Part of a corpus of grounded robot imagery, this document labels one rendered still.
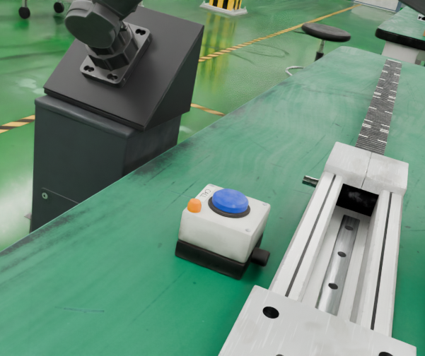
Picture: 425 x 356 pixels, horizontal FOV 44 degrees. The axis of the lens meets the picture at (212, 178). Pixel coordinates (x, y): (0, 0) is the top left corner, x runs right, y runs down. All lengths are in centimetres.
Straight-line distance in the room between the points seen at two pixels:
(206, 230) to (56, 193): 51
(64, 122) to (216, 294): 50
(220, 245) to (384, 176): 24
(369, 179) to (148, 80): 43
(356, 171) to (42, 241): 38
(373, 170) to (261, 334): 39
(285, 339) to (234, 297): 22
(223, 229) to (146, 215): 14
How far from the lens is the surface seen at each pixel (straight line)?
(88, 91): 94
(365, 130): 103
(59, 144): 97
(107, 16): 79
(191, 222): 56
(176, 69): 91
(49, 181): 102
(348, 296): 53
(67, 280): 54
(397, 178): 68
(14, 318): 50
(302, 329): 34
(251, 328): 33
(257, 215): 58
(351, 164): 68
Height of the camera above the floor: 112
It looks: 27 degrees down
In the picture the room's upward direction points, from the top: 12 degrees clockwise
